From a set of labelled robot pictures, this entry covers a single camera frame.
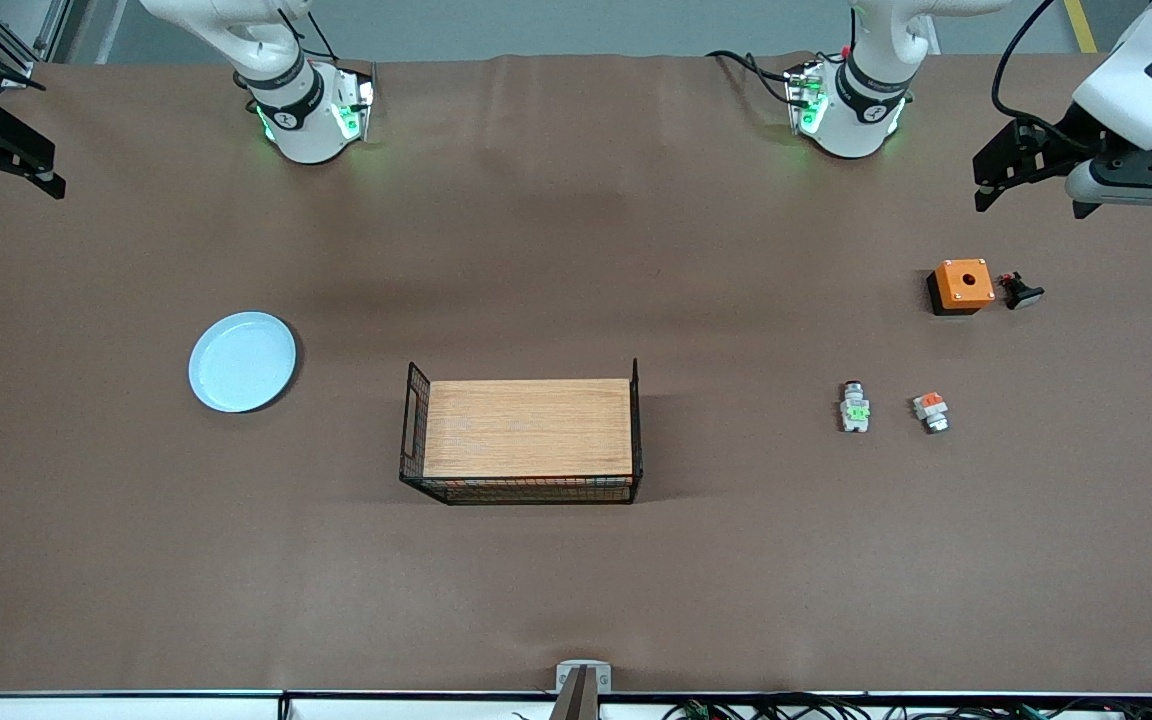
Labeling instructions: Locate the silver aluminium extrusion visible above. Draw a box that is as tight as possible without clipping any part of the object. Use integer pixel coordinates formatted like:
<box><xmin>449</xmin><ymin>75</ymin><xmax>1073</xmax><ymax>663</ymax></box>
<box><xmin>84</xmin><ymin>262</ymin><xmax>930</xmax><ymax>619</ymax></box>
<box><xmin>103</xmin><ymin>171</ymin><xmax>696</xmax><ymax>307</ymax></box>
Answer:
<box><xmin>31</xmin><ymin>0</ymin><xmax>77</xmax><ymax>63</ymax></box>

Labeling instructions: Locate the black base cable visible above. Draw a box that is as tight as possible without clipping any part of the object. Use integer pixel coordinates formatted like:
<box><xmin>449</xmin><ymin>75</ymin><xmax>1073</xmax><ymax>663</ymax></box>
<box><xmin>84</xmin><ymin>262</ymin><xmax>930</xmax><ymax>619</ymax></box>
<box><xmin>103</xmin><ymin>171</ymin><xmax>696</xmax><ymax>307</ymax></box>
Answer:
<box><xmin>706</xmin><ymin>48</ymin><xmax>799</xmax><ymax>106</ymax></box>

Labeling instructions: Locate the brown table cover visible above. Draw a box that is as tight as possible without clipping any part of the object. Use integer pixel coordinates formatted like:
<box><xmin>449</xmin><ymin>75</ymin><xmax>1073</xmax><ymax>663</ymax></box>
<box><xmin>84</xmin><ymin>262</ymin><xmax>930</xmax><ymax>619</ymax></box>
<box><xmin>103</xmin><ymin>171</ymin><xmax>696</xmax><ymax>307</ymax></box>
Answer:
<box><xmin>0</xmin><ymin>50</ymin><xmax>1152</xmax><ymax>696</ymax></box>

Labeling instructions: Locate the green label switch block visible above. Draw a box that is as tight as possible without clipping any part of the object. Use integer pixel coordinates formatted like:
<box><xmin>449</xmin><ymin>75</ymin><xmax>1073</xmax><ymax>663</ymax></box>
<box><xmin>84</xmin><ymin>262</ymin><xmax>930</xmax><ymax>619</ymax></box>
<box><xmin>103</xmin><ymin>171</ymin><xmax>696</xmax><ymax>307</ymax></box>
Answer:
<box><xmin>839</xmin><ymin>380</ymin><xmax>872</xmax><ymax>434</ymax></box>

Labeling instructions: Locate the wire basket with wooden top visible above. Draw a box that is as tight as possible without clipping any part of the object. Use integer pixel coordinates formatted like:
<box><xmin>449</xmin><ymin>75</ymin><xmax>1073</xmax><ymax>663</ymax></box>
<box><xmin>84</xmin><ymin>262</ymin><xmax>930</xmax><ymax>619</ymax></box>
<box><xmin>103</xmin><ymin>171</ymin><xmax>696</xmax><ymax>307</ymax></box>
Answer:
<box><xmin>399</xmin><ymin>358</ymin><xmax>644</xmax><ymax>506</ymax></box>

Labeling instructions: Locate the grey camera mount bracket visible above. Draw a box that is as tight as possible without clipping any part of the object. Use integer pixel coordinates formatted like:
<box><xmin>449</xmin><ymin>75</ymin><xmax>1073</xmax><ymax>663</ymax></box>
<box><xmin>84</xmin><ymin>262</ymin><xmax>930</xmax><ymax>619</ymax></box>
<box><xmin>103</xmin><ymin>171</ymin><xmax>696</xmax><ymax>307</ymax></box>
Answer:
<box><xmin>548</xmin><ymin>660</ymin><xmax>613</xmax><ymax>720</ymax></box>

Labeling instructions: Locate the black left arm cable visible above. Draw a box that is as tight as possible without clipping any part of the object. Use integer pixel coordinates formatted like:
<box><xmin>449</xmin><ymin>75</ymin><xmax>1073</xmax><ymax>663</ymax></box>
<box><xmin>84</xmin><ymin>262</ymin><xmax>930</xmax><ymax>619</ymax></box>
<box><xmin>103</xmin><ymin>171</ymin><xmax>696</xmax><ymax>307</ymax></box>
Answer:
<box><xmin>993</xmin><ymin>0</ymin><xmax>1087</xmax><ymax>151</ymax></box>

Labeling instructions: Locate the light blue round plate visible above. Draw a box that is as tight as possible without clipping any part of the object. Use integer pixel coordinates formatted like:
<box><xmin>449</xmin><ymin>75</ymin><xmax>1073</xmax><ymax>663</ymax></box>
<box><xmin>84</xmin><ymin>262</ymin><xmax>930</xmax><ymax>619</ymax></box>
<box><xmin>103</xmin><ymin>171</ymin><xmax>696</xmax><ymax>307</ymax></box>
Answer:
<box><xmin>188</xmin><ymin>311</ymin><xmax>298</xmax><ymax>414</ymax></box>

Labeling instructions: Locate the black cable bundle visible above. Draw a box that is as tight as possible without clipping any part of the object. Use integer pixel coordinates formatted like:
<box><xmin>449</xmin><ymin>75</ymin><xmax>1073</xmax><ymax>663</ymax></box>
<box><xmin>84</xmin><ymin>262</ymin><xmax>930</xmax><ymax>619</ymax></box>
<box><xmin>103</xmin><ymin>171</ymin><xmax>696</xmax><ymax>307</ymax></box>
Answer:
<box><xmin>511</xmin><ymin>692</ymin><xmax>1152</xmax><ymax>720</ymax></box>

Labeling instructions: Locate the black push button head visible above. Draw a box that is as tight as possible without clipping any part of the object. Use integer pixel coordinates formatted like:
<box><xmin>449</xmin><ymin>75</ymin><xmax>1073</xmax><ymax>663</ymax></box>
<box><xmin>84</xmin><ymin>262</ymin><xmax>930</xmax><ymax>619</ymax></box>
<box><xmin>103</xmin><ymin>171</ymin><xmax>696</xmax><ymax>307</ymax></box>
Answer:
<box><xmin>996</xmin><ymin>270</ymin><xmax>1046</xmax><ymax>312</ymax></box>

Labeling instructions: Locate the orange button box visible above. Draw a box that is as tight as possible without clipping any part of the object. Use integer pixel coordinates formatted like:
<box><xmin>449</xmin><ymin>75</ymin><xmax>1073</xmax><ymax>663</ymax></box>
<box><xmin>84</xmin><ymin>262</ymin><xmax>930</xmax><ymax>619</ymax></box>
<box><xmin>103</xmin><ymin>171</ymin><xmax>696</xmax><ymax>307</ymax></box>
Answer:
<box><xmin>926</xmin><ymin>258</ymin><xmax>996</xmax><ymax>317</ymax></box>

